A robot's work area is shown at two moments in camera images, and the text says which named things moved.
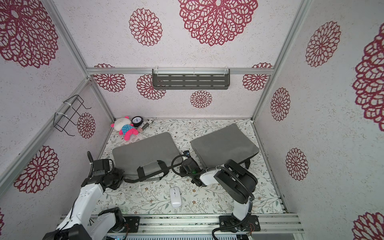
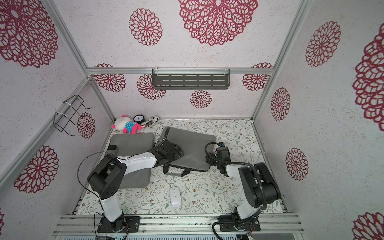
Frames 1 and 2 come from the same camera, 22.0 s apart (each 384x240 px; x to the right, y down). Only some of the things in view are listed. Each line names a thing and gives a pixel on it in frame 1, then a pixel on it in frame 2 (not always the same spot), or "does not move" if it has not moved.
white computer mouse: [175, 197] does not move
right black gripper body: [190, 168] → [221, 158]
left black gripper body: [116, 178] → [175, 156]
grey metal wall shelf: [191, 78] does not move
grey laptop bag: [230, 143] → [197, 149]
